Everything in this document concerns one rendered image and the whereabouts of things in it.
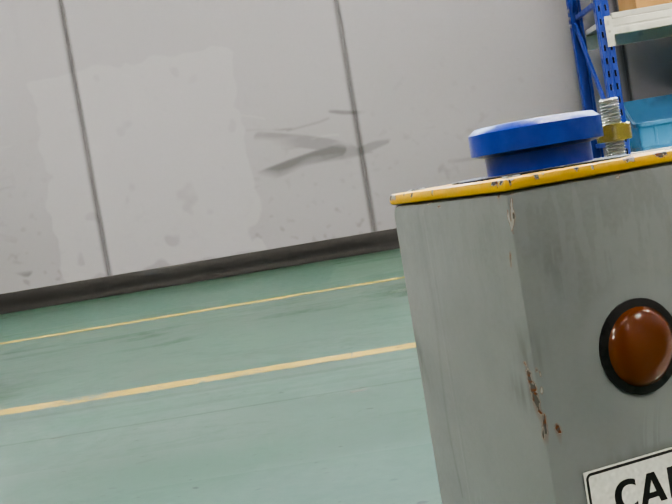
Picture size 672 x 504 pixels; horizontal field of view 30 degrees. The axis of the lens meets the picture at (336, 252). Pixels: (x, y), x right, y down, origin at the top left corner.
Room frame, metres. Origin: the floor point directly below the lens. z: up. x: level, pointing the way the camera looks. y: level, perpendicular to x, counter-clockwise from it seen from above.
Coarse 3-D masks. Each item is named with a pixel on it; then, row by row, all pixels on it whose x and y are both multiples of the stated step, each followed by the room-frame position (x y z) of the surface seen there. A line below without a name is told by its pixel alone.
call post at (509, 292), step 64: (512, 192) 0.34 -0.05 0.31; (576, 192) 0.34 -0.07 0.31; (640, 192) 0.35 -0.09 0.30; (448, 256) 0.37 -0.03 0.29; (512, 256) 0.34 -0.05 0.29; (576, 256) 0.34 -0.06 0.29; (640, 256) 0.35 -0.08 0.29; (448, 320) 0.37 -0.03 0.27; (512, 320) 0.34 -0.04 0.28; (576, 320) 0.34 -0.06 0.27; (448, 384) 0.38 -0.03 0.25; (512, 384) 0.34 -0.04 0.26; (576, 384) 0.34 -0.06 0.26; (448, 448) 0.39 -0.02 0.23; (512, 448) 0.35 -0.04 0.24; (576, 448) 0.34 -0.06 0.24; (640, 448) 0.35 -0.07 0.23
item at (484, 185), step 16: (592, 160) 0.36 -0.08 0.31; (608, 160) 0.35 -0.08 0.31; (624, 160) 0.35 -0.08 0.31; (640, 160) 0.35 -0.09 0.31; (656, 160) 0.35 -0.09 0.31; (496, 176) 0.36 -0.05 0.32; (512, 176) 0.34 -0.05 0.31; (528, 176) 0.34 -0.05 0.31; (544, 176) 0.34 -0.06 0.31; (560, 176) 0.34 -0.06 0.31; (576, 176) 0.34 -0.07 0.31; (416, 192) 0.38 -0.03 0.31; (432, 192) 0.37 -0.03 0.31; (448, 192) 0.36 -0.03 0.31; (464, 192) 0.35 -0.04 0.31; (480, 192) 0.35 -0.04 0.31; (496, 192) 0.34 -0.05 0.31
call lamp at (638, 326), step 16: (624, 320) 0.34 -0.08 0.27; (640, 320) 0.34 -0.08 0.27; (656, 320) 0.35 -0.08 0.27; (624, 336) 0.34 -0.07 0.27; (640, 336) 0.34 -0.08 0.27; (656, 336) 0.35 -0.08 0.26; (624, 352) 0.34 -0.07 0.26; (640, 352) 0.34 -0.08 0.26; (656, 352) 0.34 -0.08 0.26; (624, 368) 0.34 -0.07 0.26; (640, 368) 0.34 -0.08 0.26; (656, 368) 0.35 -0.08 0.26; (640, 384) 0.34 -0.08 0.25
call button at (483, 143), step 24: (528, 120) 0.36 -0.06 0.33; (552, 120) 0.36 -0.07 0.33; (576, 120) 0.36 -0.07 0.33; (600, 120) 0.37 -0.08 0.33; (480, 144) 0.37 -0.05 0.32; (504, 144) 0.36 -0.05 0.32; (528, 144) 0.36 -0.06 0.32; (552, 144) 0.36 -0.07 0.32; (576, 144) 0.37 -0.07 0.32; (504, 168) 0.37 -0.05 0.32; (528, 168) 0.36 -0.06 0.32
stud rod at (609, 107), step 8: (600, 104) 0.62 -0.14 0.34; (608, 104) 0.62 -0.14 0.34; (616, 104) 0.62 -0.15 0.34; (608, 112) 0.62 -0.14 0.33; (616, 112) 0.62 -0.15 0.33; (608, 120) 0.62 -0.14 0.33; (616, 120) 0.62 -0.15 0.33; (608, 144) 0.62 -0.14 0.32; (616, 144) 0.62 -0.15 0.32; (608, 152) 0.62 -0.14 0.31; (616, 152) 0.62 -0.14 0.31; (624, 152) 0.62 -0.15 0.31
